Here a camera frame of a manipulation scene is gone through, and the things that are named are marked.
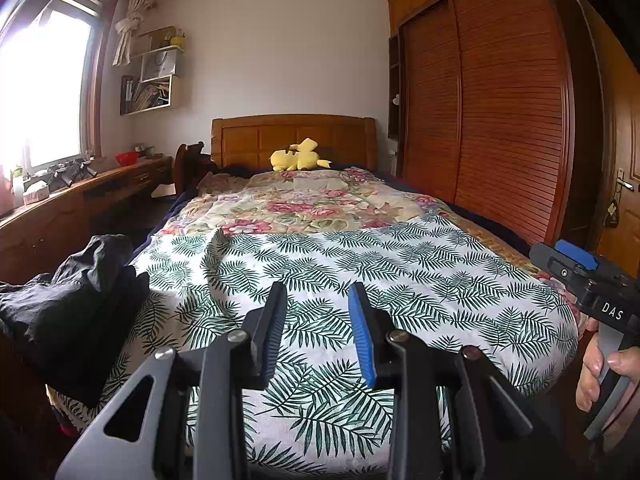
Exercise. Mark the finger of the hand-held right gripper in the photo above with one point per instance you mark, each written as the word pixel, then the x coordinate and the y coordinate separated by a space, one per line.
pixel 577 254
pixel 555 262

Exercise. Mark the leaf-print bed sheet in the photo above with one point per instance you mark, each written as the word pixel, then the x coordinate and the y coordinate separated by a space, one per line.
pixel 400 270

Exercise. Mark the wooden door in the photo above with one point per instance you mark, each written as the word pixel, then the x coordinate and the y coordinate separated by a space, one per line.
pixel 625 125

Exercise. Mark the wall shelf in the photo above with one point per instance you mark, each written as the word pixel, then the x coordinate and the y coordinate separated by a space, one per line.
pixel 155 95

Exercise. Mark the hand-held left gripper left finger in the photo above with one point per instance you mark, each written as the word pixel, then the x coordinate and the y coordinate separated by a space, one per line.
pixel 272 330

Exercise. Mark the wooden desk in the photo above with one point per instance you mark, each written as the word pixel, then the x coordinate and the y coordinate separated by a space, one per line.
pixel 50 230

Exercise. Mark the black gadget pile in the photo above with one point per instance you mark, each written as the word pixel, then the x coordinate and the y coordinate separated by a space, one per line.
pixel 65 172

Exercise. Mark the white paper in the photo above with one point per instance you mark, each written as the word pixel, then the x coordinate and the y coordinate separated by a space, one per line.
pixel 162 192

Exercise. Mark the person's right hand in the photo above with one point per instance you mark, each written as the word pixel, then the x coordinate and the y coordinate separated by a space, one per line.
pixel 590 375

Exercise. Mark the yellow plush toy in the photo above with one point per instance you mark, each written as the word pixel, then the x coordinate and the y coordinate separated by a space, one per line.
pixel 295 157

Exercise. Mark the window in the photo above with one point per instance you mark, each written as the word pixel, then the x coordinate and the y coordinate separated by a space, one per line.
pixel 40 100

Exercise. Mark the wooden louvred wardrobe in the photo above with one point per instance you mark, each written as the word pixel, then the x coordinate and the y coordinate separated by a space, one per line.
pixel 500 110

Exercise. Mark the white paper bag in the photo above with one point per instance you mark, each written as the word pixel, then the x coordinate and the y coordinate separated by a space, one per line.
pixel 159 66

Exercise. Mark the wooden chair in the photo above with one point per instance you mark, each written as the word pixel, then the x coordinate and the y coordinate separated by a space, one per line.
pixel 187 165

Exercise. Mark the wooden bed headboard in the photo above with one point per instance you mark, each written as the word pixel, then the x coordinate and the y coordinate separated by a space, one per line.
pixel 240 137

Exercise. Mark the yellow cup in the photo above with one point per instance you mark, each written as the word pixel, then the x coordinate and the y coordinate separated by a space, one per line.
pixel 176 41

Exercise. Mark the tied beige curtain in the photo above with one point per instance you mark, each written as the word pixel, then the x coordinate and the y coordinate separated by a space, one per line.
pixel 129 30

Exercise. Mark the white tissue box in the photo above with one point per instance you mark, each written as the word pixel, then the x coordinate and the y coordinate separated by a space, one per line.
pixel 36 194

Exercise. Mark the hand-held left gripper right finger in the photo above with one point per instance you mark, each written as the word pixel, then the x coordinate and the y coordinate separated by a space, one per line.
pixel 361 340

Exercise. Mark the hanging door tag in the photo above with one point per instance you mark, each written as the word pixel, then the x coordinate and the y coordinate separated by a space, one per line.
pixel 612 214

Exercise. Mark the red bowl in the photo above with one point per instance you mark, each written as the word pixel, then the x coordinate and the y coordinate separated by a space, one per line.
pixel 126 159

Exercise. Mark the black jacket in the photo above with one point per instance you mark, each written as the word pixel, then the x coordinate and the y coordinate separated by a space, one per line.
pixel 75 320

